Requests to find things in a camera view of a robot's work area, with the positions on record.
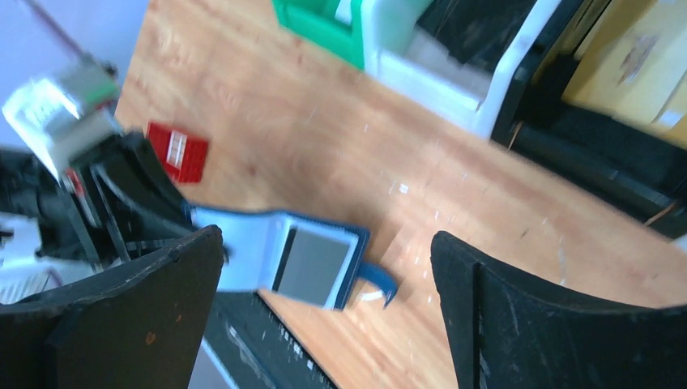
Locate white bin with black cards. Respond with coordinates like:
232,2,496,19
360,1,560,139

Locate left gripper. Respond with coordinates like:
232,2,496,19
1,131,195,264

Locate grey card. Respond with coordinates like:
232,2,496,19
271,228,355,309

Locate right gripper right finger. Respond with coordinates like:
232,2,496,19
431,231,686,388

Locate red toy block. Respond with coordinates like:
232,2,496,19
147,122,210,184

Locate black cards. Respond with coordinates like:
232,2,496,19
417,0,536,73

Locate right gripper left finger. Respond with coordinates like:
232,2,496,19
1,225,224,388

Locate blue card holder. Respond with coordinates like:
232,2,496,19
190,205,399,310

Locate green bin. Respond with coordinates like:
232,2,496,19
272,0,365,71

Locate gold cards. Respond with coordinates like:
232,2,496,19
563,1,686,148

